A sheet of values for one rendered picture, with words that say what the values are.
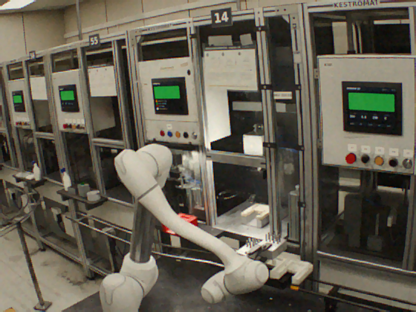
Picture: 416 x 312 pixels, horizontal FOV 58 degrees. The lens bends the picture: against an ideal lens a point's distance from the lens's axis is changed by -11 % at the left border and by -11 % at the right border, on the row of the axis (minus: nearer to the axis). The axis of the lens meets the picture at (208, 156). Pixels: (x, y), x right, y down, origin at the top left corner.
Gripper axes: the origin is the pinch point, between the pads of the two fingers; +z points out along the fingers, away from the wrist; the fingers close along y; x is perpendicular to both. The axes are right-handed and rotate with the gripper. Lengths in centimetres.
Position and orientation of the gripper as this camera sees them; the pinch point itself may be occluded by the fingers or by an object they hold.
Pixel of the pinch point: (265, 252)
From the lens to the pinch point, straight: 187.6
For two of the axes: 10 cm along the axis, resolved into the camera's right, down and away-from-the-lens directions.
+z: 6.4, -2.6, 7.2
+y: -1.0, -9.6, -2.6
